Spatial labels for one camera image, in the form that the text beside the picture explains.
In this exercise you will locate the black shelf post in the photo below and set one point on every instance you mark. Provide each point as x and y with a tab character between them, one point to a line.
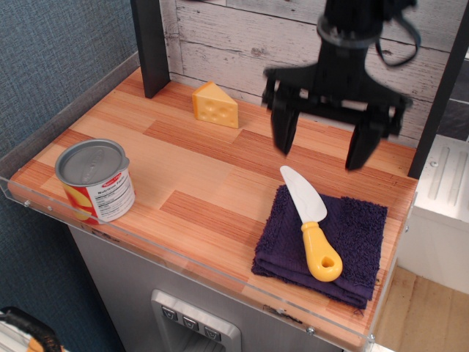
150	38
447	82

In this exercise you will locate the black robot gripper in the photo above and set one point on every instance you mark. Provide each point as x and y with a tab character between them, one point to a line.
337	87

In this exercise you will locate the white knife yellow handle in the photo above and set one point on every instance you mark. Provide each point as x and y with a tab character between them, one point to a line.
323	261

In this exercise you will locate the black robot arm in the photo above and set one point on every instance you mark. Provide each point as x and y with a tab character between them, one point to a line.
391	10

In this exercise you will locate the black left shelf post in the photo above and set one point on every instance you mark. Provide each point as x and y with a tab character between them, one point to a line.
150	38

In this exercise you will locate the silver ice dispenser panel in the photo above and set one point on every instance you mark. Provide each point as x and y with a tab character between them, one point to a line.
184	327

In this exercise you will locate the silver toy fridge cabinet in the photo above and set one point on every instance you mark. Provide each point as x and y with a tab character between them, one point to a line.
126	280

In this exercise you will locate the yellow toy cheese wedge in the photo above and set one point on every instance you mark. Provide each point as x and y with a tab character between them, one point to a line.
212	104

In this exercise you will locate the toy tin can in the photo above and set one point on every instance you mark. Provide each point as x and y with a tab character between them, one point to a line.
95	177

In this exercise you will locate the black right shelf post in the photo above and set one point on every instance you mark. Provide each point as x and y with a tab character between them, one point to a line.
447	82

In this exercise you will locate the black orange object corner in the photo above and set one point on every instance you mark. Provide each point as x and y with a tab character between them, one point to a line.
23	332

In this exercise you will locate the white toy sink unit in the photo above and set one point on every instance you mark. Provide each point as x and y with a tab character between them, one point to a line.
434	244

